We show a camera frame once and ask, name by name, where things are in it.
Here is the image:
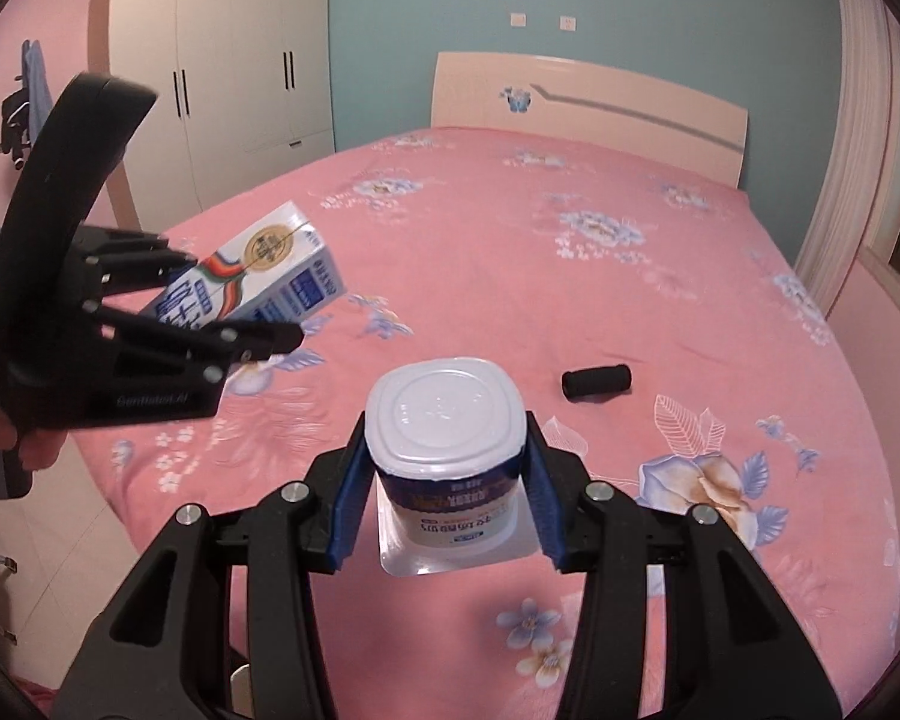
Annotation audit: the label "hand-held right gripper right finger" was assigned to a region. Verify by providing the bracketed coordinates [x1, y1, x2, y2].
[522, 411, 842, 720]

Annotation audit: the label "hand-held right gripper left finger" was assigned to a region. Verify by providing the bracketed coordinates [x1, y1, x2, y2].
[55, 411, 377, 720]

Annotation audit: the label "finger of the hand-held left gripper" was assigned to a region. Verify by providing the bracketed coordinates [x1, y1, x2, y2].
[81, 227, 197, 302]
[96, 306, 306, 385]

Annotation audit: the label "white yogurt cup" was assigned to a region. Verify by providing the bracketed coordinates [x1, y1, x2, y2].
[365, 358, 530, 578]

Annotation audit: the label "white blue milk carton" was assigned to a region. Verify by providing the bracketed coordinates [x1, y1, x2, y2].
[136, 200, 346, 332]

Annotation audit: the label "black cylinder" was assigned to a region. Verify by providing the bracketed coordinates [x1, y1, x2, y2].
[562, 364, 632, 401]

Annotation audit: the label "hanging dark clothes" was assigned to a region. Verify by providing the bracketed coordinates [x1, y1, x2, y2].
[0, 77, 40, 170]

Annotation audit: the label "blue hanging garment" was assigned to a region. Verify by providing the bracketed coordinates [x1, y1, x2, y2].
[20, 37, 56, 140]

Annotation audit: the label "white wardrobe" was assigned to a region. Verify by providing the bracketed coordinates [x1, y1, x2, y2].
[90, 0, 337, 235]

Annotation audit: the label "bed with pink floral cover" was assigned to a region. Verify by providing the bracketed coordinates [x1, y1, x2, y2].
[67, 126, 900, 720]

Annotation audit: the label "cream bed headboard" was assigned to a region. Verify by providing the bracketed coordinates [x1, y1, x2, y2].
[430, 52, 749, 189]

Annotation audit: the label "pink curtain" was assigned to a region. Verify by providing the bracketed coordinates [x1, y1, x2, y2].
[793, 0, 900, 314]

